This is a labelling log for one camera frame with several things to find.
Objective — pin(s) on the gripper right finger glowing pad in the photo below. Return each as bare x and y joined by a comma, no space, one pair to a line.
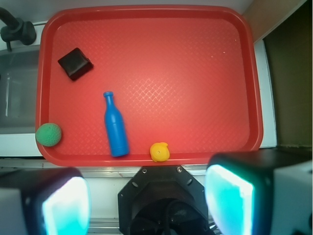
261,192

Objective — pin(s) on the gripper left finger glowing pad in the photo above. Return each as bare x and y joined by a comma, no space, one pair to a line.
44,202

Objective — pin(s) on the green textured ball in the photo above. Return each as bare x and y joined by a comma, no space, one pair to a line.
48,134

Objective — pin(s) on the blue toy bottle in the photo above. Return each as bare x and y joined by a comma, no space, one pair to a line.
115,127

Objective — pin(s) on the yellow rubber duck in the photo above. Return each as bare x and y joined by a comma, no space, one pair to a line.
159,152

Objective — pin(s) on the grey metal sink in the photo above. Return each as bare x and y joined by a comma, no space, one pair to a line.
18,90

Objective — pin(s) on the black square block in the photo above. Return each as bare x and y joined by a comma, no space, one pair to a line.
75,64

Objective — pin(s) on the black faucet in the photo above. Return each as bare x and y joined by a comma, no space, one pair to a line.
16,29

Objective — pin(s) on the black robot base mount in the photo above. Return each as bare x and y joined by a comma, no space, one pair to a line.
163,200

